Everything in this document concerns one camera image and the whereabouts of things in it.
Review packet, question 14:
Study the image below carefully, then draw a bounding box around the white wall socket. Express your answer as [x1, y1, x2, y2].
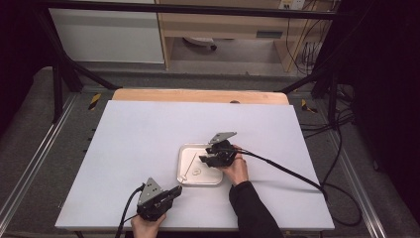
[277, 0, 307, 11]

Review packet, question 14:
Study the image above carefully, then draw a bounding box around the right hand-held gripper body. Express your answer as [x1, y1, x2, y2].
[208, 131, 238, 168]

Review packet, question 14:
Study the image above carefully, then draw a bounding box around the black metal frame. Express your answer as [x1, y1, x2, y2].
[31, 0, 351, 125]

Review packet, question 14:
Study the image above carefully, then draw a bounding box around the person's left hand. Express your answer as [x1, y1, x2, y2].
[131, 213, 167, 238]

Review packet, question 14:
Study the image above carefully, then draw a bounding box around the wooden desk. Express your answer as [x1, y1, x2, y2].
[155, 0, 340, 73]

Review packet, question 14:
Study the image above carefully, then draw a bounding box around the white cabinet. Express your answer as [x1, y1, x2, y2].
[49, 0, 165, 64]

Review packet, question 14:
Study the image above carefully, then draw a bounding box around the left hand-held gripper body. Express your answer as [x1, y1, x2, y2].
[136, 177, 176, 222]

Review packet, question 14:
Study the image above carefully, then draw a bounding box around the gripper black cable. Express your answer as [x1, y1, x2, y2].
[235, 148, 364, 228]
[114, 183, 147, 238]

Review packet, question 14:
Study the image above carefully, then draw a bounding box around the bundle of black cables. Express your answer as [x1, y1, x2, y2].
[285, 0, 356, 140]

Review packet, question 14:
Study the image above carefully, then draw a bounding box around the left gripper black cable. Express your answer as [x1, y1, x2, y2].
[114, 183, 147, 238]

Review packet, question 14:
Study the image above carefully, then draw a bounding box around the square metal tray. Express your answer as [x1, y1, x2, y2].
[176, 143, 225, 186]

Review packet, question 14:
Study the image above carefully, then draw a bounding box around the person's right hand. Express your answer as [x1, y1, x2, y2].
[219, 144, 250, 187]

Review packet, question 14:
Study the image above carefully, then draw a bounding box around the office chair base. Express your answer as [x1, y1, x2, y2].
[182, 36, 219, 52]

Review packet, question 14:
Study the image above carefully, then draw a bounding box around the aluminium rail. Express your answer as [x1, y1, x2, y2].
[330, 130, 388, 238]
[0, 93, 77, 219]

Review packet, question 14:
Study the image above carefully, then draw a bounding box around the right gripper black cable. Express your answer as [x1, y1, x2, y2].
[235, 148, 364, 228]

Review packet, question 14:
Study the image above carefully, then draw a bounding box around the yellow black striped tape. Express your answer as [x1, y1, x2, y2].
[87, 92, 102, 111]
[300, 98, 319, 114]

